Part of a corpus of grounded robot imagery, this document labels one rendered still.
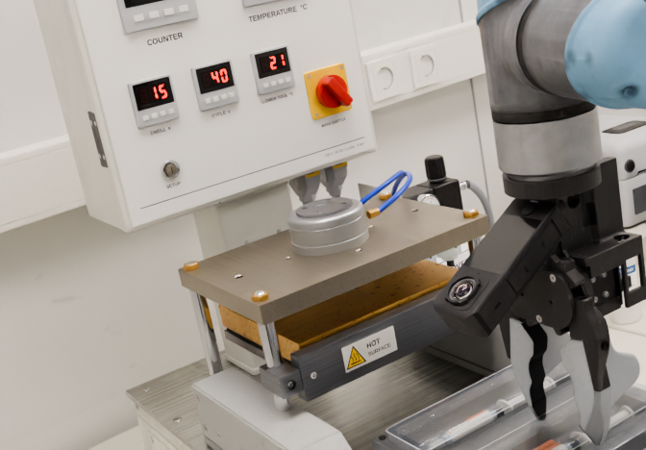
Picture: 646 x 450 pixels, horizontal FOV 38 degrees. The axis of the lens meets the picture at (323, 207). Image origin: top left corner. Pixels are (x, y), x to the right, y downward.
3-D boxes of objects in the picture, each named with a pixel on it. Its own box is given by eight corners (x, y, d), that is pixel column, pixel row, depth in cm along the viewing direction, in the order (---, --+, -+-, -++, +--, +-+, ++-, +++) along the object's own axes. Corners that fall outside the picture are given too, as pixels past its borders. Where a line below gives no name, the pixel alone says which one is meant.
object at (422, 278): (225, 338, 102) (206, 256, 100) (388, 271, 113) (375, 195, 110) (308, 384, 88) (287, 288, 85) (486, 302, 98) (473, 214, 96)
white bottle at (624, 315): (609, 312, 154) (600, 228, 150) (642, 311, 152) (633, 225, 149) (608, 325, 150) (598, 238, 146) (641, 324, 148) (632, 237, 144)
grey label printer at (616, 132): (536, 213, 195) (526, 134, 191) (605, 187, 205) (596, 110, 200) (631, 233, 174) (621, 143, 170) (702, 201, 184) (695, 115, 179)
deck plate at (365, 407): (126, 396, 116) (124, 388, 116) (357, 299, 133) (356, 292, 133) (326, 562, 78) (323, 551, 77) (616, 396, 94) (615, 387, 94)
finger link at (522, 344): (583, 398, 80) (591, 305, 76) (532, 426, 77) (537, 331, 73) (556, 381, 82) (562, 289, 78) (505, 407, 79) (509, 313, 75)
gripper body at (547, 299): (652, 308, 73) (637, 156, 70) (573, 347, 69) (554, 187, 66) (577, 287, 79) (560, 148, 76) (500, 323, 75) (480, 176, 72)
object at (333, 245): (173, 334, 106) (145, 224, 103) (392, 247, 121) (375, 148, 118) (279, 398, 86) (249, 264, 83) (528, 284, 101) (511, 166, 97)
